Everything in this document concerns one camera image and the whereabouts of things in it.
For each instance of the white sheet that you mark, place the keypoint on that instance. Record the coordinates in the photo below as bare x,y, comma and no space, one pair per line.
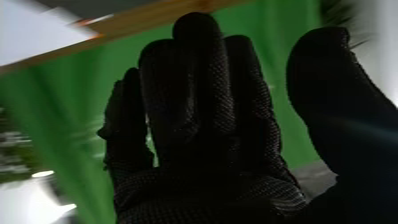
35,30

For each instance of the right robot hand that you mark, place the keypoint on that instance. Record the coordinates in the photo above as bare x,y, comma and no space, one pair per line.
200,140

